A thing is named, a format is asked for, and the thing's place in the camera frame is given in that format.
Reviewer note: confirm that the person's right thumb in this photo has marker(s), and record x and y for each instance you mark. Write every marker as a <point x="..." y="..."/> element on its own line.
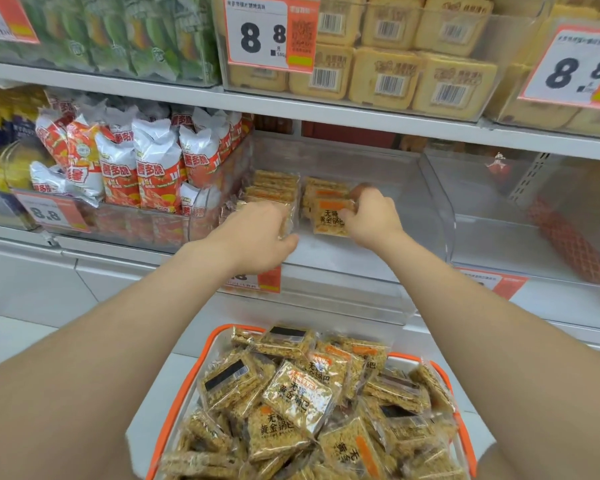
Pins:
<point x="347" y="217"/>

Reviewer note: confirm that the clear plastic shelf bin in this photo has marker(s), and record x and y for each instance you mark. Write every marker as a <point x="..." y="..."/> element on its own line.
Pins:
<point x="360" y="264"/>

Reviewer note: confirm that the person's left hand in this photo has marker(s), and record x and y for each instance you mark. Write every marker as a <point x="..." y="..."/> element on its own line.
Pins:
<point x="252" y="237"/>

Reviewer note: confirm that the group of yellow blue packets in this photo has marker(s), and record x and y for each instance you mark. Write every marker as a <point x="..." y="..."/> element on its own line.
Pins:
<point x="5" y="144"/>

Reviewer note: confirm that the orange rimmed shopping basket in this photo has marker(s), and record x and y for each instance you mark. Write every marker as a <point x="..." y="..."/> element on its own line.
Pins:
<point x="180" y="394"/>

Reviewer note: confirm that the clear rice cracker packet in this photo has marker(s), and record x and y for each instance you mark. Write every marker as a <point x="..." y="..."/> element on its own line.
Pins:
<point x="289" y="222"/>

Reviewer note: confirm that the group of orange white chip bags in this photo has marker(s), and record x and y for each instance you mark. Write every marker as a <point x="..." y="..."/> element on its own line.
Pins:
<point x="145" y="159"/>

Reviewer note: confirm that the empty clear plastic bin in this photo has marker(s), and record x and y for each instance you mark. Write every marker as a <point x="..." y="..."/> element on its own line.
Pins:
<point x="530" y="244"/>

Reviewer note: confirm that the stack of yellow cake packs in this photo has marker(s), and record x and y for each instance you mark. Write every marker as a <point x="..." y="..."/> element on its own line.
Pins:
<point x="395" y="74"/>

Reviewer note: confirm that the small orange white price tag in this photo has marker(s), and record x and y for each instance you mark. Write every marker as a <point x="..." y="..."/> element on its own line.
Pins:
<point x="495" y="282"/>
<point x="50" y="212"/>
<point x="265" y="280"/>

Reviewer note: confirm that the pile of cracker packs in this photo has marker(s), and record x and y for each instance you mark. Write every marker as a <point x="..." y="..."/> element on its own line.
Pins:
<point x="300" y="409"/>

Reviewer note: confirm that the perforated white shelf upright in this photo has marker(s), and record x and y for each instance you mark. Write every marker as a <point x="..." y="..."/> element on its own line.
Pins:
<point x="530" y="177"/>

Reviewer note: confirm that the large orange white price tag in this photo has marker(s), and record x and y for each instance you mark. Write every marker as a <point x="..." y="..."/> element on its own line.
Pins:
<point x="5" y="17"/>
<point x="570" y="69"/>
<point x="272" y="34"/>

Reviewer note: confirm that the pile of pale yellow packs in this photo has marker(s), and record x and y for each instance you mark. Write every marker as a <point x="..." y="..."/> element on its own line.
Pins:
<point x="540" y="104"/>

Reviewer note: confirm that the person's left thumb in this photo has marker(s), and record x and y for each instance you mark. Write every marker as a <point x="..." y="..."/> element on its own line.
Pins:
<point x="287" y="243"/>

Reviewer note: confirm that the person's right forearm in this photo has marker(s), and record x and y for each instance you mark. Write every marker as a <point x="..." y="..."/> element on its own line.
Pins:
<point x="505" y="354"/>

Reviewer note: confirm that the person's right hand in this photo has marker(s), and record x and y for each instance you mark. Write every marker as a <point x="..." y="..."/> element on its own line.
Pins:
<point x="375" y="219"/>

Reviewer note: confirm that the clear bin with cake packs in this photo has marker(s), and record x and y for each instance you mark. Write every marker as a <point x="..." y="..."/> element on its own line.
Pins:
<point x="490" y="54"/>

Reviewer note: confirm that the person's left forearm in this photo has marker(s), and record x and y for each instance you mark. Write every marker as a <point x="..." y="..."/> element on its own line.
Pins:
<point x="105" y="364"/>

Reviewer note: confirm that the dark red packets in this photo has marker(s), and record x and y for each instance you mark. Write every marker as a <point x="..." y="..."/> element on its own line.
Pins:
<point x="350" y="134"/>

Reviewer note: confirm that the clear bin with chip bags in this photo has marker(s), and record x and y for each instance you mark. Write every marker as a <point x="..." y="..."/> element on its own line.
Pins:
<point x="130" y="229"/>

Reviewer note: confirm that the white metal shelf board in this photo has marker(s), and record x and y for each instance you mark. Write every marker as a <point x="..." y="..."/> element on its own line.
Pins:
<point x="330" y="114"/>
<point x="40" y="269"/>

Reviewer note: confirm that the row of green snack bags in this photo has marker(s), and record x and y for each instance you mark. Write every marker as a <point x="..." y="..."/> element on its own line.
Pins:
<point x="125" y="34"/>

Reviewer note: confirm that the stacks of rice crackers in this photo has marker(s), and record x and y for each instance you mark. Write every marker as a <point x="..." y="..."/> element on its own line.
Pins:
<point x="275" y="187"/>

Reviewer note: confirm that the orange label rice cracker packet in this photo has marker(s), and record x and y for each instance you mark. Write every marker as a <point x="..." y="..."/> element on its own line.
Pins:
<point x="330" y="219"/>

